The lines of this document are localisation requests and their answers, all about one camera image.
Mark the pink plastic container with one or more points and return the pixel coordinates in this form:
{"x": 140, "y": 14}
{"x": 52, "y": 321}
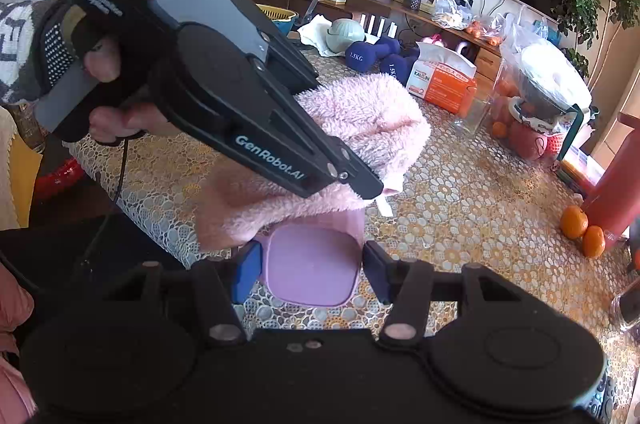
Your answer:
{"x": 312, "y": 266}

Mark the red mesh basket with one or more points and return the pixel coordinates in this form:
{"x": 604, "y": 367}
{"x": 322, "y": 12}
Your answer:
{"x": 532, "y": 137}

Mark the clear plastic bag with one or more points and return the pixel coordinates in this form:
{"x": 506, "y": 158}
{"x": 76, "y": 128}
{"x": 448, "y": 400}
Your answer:
{"x": 452, "y": 9}

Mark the pale green helmet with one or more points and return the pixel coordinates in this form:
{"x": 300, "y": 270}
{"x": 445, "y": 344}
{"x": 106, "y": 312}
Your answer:
{"x": 346, "y": 35}

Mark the bag of oranges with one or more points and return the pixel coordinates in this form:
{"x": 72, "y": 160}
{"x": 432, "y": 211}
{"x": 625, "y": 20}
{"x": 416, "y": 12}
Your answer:
{"x": 485, "y": 32}

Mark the clear drinking glass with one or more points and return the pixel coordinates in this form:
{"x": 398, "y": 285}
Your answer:
{"x": 470, "y": 117}

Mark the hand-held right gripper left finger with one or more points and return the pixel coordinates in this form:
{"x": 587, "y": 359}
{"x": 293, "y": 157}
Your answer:
{"x": 247, "y": 273}

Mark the white folded cloth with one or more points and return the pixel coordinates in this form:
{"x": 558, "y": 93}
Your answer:
{"x": 312, "y": 32}

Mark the blue bowl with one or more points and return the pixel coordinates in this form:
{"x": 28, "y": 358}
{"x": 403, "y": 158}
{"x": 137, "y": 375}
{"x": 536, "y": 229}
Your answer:
{"x": 285, "y": 27}

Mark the yellow plastic basket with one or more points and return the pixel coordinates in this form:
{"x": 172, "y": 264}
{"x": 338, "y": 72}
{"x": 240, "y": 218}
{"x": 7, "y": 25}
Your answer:
{"x": 275, "y": 12}

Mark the person's left forearm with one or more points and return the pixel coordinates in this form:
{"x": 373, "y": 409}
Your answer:
{"x": 20, "y": 49}

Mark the pink fluffy cloth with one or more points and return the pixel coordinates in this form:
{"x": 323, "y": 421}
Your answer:
{"x": 360, "y": 119}

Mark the floral lace tablecloth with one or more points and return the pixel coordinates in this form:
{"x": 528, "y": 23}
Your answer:
{"x": 460, "y": 204}

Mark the red thermos bottle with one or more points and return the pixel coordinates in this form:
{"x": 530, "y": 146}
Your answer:
{"x": 617, "y": 174}

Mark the person's left hand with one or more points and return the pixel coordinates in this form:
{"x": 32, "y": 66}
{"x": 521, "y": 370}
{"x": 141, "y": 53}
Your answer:
{"x": 102, "y": 62}

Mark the orange tissue box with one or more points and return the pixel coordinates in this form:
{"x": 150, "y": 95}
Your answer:
{"x": 442, "y": 87}

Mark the pink garment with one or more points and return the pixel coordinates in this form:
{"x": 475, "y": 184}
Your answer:
{"x": 12, "y": 354}

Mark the orange fruit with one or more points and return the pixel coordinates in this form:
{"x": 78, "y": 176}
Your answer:
{"x": 499, "y": 130}
{"x": 594, "y": 242}
{"x": 574, "y": 222}

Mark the blue dumbbell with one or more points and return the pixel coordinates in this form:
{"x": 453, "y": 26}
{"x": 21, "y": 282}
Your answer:
{"x": 395, "y": 67}
{"x": 367, "y": 54}

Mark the clear glass tumbler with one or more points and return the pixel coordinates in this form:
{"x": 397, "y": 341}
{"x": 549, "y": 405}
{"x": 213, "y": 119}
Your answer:
{"x": 627, "y": 304}

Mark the large plastic bag with pot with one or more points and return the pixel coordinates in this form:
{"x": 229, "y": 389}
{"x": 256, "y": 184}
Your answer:
{"x": 542, "y": 74}

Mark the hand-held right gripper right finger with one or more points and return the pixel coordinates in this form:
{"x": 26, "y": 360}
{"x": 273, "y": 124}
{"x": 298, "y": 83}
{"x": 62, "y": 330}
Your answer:
{"x": 376, "y": 275}

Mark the stack of books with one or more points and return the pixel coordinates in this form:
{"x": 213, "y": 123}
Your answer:
{"x": 580, "y": 169}

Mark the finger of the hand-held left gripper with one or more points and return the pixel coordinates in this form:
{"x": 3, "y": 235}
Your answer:
{"x": 295, "y": 159}
{"x": 295, "y": 67}

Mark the wooden sideboard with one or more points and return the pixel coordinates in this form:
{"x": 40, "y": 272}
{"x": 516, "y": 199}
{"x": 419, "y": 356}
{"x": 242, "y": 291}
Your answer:
{"x": 360, "y": 4}

